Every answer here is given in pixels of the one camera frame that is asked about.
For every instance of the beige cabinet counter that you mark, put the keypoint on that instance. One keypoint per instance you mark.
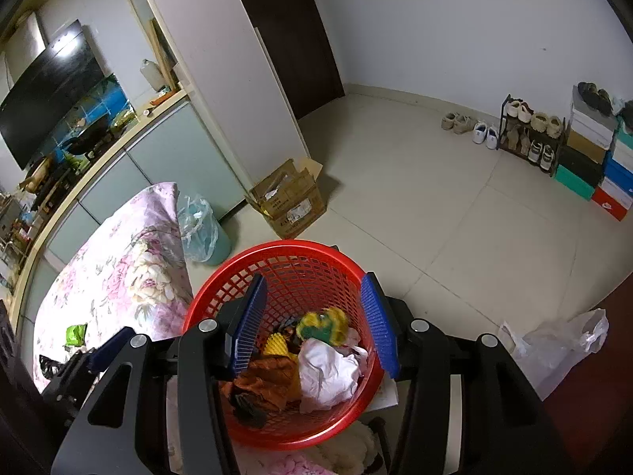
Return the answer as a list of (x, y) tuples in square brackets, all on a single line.
[(148, 158)]

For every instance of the red plastic mesh basket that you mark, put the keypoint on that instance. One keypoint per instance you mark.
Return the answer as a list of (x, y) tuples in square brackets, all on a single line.
[(296, 247)]

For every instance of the wooden board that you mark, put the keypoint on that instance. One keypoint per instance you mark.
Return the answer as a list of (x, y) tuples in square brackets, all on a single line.
[(163, 54)]

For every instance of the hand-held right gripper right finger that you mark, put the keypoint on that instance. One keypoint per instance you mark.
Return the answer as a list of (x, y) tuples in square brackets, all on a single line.
[(381, 326)]

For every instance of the brown wooden ornament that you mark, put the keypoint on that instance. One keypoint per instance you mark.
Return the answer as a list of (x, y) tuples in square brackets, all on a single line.
[(39, 173)]

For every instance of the black packet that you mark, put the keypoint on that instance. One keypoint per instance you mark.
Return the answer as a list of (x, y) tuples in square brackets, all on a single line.
[(49, 364)]

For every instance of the group of assorted shoes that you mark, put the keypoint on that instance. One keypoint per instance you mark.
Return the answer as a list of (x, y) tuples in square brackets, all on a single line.
[(544, 123)]

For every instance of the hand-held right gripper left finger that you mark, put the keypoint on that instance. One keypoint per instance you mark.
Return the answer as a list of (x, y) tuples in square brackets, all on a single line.
[(247, 326)]

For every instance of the dark brown door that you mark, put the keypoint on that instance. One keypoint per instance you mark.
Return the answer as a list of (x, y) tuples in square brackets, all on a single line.
[(287, 34)]

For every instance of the white cloth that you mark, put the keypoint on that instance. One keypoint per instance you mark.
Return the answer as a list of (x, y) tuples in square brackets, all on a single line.
[(326, 371)]

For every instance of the brown wrapper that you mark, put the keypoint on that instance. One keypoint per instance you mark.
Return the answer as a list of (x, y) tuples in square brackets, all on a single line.
[(262, 386)]

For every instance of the stack of shoe boxes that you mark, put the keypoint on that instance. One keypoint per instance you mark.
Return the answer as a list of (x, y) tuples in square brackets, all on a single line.
[(593, 131)]

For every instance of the white sneaker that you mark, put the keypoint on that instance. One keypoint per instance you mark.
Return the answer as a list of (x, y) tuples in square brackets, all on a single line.
[(492, 137), (478, 132)]

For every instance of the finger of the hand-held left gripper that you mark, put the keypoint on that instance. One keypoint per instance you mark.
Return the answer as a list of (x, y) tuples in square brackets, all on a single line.
[(109, 351)]

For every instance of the open cardboard box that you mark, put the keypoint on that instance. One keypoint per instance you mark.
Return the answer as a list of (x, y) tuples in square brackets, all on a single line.
[(292, 208)]

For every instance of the green wrapper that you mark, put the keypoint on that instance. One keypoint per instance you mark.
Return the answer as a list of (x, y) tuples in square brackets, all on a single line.
[(76, 335)]

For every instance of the pair of dark shoes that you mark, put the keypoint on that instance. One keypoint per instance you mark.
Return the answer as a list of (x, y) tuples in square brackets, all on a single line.
[(593, 95)]

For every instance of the black television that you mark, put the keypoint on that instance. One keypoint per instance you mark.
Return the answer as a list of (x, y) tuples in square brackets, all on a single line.
[(44, 99)]

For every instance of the teal bin with plastic liner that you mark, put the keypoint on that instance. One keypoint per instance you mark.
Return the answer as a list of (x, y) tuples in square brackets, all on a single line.
[(202, 237)]

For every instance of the beige shoe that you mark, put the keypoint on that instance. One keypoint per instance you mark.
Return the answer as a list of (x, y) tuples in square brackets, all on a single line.
[(449, 121), (464, 123)]

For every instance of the yellow green cloth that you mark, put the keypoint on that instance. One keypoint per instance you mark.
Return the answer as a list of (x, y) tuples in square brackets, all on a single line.
[(321, 326)]

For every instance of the translucent plastic jug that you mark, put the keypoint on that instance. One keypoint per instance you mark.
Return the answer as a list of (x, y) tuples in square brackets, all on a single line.
[(151, 75)]

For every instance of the dark shoe rack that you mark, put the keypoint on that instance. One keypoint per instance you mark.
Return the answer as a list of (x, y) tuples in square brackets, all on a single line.
[(555, 161)]

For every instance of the crumpled white plastic bag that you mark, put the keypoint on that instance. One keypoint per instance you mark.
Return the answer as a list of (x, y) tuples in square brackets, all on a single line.
[(559, 351)]

